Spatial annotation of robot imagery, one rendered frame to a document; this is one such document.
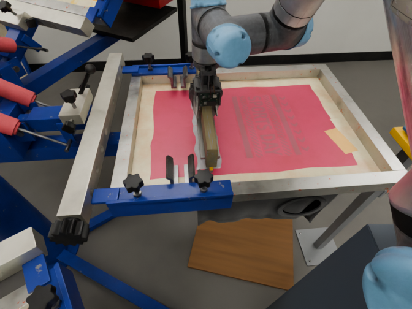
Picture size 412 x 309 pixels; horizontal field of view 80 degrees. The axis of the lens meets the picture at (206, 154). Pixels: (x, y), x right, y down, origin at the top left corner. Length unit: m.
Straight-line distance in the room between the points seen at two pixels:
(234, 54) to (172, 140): 0.38
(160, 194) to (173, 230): 1.06
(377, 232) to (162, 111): 0.71
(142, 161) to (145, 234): 0.99
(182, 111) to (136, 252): 1.02
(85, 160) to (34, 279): 0.27
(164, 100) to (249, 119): 0.32
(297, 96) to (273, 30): 0.51
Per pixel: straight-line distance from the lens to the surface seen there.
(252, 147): 0.78
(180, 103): 0.92
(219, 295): 1.55
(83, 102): 0.79
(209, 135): 0.66
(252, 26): 0.53
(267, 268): 1.60
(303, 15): 0.52
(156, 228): 1.68
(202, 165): 0.71
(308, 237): 1.75
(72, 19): 1.10
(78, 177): 0.65
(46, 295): 0.53
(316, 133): 0.88
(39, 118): 0.86
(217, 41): 0.48
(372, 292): 0.20
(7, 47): 1.15
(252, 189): 0.64
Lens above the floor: 1.52
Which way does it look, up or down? 50 degrees down
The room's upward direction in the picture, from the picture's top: 1 degrees clockwise
